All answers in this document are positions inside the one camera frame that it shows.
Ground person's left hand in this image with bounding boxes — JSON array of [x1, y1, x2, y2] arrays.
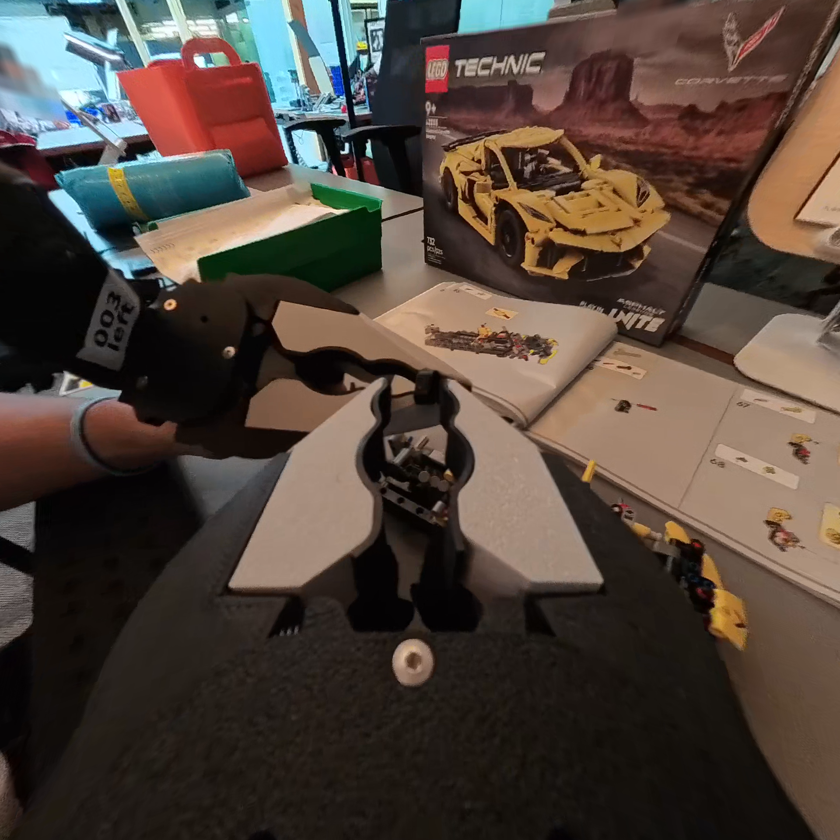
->
[[112, 400, 193, 472]]

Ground paper sheets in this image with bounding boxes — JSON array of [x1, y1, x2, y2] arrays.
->
[[134, 184, 342, 283]]

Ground lego car model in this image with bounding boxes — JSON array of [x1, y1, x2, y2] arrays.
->
[[377, 430, 749, 651]]

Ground lego set box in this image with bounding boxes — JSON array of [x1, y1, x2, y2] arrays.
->
[[420, 0, 840, 347]]

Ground printed instruction sheet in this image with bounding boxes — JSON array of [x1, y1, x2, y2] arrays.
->
[[794, 147, 840, 228]]

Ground black office chair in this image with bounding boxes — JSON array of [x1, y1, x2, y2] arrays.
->
[[282, 117, 349, 175], [341, 0, 463, 194]]

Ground black floor lamp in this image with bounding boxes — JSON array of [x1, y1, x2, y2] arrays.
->
[[328, 0, 361, 178]]

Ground person's left forearm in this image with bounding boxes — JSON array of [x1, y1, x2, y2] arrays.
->
[[0, 394, 119, 513]]

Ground teal roll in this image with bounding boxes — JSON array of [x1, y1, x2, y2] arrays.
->
[[56, 150, 250, 232]]

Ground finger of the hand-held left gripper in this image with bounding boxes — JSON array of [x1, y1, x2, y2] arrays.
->
[[244, 371, 378, 437], [262, 301, 473, 398]]

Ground orange bag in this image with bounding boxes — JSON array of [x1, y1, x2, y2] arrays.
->
[[117, 38, 290, 178]]

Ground green plastic bin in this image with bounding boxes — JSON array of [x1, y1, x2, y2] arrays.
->
[[146, 182, 383, 293]]

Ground lego instruction booklet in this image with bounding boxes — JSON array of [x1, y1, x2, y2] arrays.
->
[[374, 282, 840, 608]]

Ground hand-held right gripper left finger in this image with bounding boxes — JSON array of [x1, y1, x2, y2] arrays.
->
[[227, 377, 395, 592]]

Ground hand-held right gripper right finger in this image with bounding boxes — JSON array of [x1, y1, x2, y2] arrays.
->
[[443, 379, 603, 616]]

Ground grey wristband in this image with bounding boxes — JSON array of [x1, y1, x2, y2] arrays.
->
[[70, 395, 155, 476]]

